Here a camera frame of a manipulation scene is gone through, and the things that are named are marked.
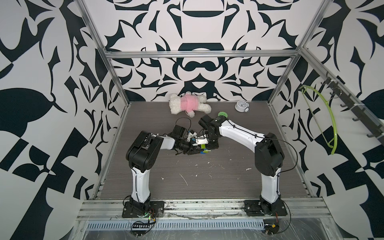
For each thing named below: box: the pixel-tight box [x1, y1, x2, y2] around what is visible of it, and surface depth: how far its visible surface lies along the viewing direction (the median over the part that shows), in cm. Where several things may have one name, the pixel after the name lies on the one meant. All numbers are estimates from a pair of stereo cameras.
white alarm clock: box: [235, 100, 249, 113], surface depth 117 cm
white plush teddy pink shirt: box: [169, 91, 212, 118], surface depth 110 cm
